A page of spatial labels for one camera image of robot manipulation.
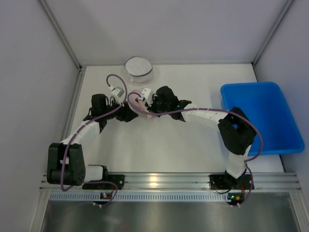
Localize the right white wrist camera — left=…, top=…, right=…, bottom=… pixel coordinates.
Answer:
left=140, top=88, right=154, bottom=106

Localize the right aluminium frame post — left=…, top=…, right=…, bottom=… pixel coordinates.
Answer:
left=251, top=0, right=296, bottom=68

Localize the aluminium frame post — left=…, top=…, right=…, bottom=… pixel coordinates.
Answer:
left=251, top=0, right=296, bottom=68
left=37, top=0, right=82, bottom=70

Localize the pink trimmed mesh laundry bag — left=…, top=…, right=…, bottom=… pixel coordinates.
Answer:
left=127, top=90, right=157, bottom=119

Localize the slotted grey cable duct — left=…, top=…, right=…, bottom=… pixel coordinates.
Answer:
left=49, top=192, right=242, bottom=203

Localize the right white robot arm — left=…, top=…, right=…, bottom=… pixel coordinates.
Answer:
left=141, top=86, right=257, bottom=179

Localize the left aluminium frame post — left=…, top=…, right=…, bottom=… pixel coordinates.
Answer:
left=37, top=0, right=82, bottom=70

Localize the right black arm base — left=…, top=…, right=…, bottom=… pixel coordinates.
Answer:
left=210, top=169, right=254, bottom=192

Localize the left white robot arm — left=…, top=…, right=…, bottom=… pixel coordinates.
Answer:
left=46, top=94, right=138, bottom=189

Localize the aluminium front rail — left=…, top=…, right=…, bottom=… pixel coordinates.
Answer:
left=40, top=172, right=302, bottom=192

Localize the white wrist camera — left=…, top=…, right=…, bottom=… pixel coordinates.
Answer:
left=109, top=86, right=125, bottom=101
left=140, top=88, right=154, bottom=106

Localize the blue plastic bin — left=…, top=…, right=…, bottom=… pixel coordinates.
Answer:
left=220, top=82, right=305, bottom=156

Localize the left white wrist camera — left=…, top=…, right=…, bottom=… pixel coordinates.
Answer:
left=109, top=86, right=125, bottom=101

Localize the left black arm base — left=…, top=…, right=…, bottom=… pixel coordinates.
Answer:
left=82, top=174, right=125, bottom=190

